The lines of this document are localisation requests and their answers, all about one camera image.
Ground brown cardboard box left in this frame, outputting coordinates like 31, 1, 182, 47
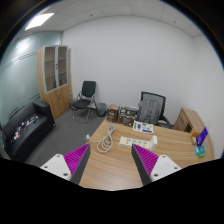
107, 104, 119, 123

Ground wooden cabinet with glass doors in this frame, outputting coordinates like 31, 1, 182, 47
37, 45, 71, 119

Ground purple card box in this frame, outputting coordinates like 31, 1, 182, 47
196, 128, 208, 146

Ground small green blue item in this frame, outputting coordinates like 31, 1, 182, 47
195, 146, 205, 158

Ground white charger plug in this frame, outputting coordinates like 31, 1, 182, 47
150, 135, 158, 151

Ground white coiled power cable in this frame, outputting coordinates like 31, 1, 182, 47
85, 123, 121, 154

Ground white power strip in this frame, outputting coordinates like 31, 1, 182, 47
119, 137, 150, 149

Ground grey trash bin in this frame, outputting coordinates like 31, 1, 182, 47
97, 103, 107, 117

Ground brown cardboard box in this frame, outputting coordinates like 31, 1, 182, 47
118, 106, 137, 126
107, 104, 119, 123

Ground brown cardboard box right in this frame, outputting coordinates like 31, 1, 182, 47
118, 106, 137, 126

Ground white green paper package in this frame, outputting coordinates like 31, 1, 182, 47
133, 121, 153, 134

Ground black leather sofa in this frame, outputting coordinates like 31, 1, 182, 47
2, 100, 55, 162

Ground black folding chair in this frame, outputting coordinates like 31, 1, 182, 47
72, 81, 96, 120

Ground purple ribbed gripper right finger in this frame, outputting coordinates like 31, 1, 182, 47
131, 144, 180, 185

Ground grey backpack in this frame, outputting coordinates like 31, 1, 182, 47
138, 99, 160, 124

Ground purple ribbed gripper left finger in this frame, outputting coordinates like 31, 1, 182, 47
41, 144, 91, 184

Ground black office chair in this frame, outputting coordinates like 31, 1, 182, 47
137, 91, 171, 128

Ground ceiling light panel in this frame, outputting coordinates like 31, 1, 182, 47
26, 13, 53, 30

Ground wooden side cabinet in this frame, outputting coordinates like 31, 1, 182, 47
174, 108, 205, 133

